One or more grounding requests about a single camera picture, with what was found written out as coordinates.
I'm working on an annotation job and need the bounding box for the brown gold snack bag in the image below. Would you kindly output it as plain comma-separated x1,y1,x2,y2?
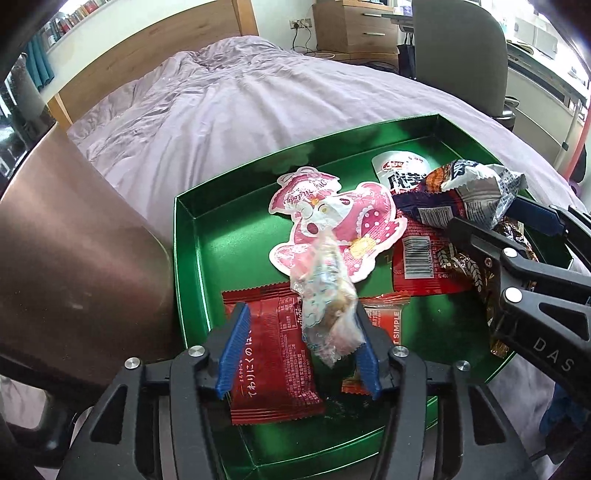
437,217,538,359

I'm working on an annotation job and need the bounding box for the silver blue snack bag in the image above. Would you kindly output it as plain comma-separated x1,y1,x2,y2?
394,159,527,229

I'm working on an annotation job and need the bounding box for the small orange red packet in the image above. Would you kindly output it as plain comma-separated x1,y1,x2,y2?
341,291,411,400

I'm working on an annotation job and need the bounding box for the long red white snack packet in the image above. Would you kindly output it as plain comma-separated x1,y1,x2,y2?
372,151,473,296

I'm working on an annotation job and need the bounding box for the pink striped small wrapper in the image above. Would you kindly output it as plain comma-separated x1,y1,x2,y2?
290,230,365,368

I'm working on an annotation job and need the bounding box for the pink character snack packet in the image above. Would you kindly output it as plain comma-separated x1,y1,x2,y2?
269,166,408,283

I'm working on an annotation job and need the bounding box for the blue gloved right hand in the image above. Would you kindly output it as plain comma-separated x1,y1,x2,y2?
539,383,589,436

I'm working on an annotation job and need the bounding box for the dark red snack packet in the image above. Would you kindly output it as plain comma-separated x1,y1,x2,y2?
222,283,325,425

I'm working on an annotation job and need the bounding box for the white desk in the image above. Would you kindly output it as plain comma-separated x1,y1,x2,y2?
507,20,590,170

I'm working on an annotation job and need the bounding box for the black and copper kettle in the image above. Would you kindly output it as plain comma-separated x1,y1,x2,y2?
0,50,180,462

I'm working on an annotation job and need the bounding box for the green tray box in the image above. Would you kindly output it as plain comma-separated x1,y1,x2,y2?
172,113,576,480

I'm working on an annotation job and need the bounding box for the grey office chair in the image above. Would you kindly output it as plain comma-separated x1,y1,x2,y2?
412,0,516,130

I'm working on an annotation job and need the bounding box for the wooden drawer cabinet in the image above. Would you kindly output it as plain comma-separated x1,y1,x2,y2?
312,1,399,63

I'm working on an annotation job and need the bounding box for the teal curtain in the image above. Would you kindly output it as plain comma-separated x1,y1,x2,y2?
24,34,55,91

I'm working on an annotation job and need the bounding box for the wooden headboard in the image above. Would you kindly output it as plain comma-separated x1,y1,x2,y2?
42,1,259,130

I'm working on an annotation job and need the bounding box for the row of books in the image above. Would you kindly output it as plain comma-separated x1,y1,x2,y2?
40,0,110,51

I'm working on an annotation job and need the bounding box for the wall power socket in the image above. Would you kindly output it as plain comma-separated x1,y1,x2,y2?
290,18,312,30

